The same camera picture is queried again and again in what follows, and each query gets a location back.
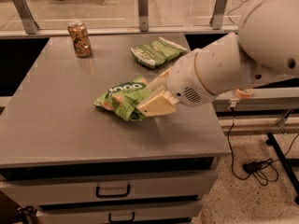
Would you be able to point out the green dang rice chip bag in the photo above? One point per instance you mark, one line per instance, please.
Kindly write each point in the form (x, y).
(123, 99)

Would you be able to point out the black lower drawer handle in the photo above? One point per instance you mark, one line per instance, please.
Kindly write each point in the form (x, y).
(114, 218)

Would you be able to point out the upper grey drawer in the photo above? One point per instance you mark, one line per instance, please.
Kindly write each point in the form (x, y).
(82, 189)

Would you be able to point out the left metal bracket post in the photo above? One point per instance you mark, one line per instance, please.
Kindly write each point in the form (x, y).
(29, 24)

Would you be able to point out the brown soda can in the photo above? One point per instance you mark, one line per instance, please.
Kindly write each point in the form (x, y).
(80, 38)

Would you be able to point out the roll of tan tape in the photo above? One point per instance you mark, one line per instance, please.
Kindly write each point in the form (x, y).
(244, 93)

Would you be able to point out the metal bracket post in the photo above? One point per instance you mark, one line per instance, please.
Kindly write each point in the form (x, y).
(29, 24)
(218, 14)
(143, 15)

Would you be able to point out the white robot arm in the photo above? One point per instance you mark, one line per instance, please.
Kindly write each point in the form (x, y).
(263, 50)

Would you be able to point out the lower grey drawer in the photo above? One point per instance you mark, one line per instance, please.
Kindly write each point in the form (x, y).
(145, 213)

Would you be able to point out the green jalapeno chip bag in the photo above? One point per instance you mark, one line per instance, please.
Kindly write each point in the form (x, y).
(157, 53)

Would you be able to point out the middle metal bracket post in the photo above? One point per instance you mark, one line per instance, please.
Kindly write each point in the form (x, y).
(143, 15)

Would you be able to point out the right metal bracket post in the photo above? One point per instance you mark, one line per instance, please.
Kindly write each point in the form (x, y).
(218, 14)

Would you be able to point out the grey drawer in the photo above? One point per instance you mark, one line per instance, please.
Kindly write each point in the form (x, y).
(82, 189)
(145, 213)

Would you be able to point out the black drawer handle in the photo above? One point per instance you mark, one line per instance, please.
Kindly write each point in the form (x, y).
(112, 192)
(114, 218)

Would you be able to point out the black upper drawer handle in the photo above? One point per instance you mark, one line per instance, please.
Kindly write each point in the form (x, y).
(112, 192)

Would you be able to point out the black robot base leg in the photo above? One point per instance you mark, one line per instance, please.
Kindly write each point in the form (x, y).
(286, 164)

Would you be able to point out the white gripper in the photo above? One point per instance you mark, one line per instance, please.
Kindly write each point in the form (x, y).
(187, 78)

